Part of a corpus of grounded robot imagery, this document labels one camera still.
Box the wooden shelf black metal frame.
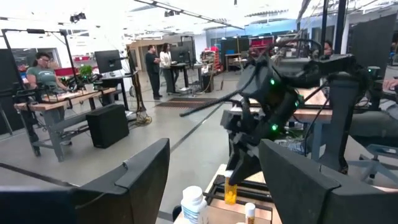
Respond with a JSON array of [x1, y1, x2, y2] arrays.
[[172, 194, 282, 224]]

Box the black aluminium table frame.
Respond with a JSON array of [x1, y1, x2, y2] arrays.
[[205, 174, 274, 203]]

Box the long amber vial white cap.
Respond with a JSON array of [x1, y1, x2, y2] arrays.
[[224, 170, 238, 206]]

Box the black computer monitor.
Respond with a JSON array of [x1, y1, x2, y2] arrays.
[[94, 49, 123, 75], [169, 45, 191, 64]]

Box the white bottle blue label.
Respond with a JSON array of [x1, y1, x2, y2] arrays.
[[180, 185, 209, 224]]

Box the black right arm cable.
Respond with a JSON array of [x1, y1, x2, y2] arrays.
[[179, 83, 259, 118]]

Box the wooden desk grey legs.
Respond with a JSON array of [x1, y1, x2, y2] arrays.
[[14, 86, 118, 162]]

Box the black box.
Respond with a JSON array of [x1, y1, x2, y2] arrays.
[[85, 103, 131, 149]]

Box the dark floor mat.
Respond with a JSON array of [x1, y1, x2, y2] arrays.
[[154, 96, 219, 110]]

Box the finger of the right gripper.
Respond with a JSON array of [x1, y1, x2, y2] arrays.
[[229, 148, 263, 187], [228, 146, 239, 170]]

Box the small green potted plant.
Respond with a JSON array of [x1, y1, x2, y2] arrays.
[[78, 64, 95, 93]]

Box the grey office chair base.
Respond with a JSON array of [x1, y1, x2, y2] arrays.
[[347, 142, 398, 185]]

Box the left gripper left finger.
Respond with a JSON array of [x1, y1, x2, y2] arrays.
[[0, 138, 171, 224]]

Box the slim vial white cap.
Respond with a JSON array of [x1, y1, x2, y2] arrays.
[[244, 202, 256, 224]]

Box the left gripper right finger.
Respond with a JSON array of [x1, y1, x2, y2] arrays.
[[258, 138, 398, 224]]

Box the person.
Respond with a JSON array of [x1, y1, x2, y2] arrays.
[[322, 39, 335, 60], [159, 42, 180, 94], [145, 44, 163, 101], [25, 51, 71, 100], [348, 76, 398, 139]]

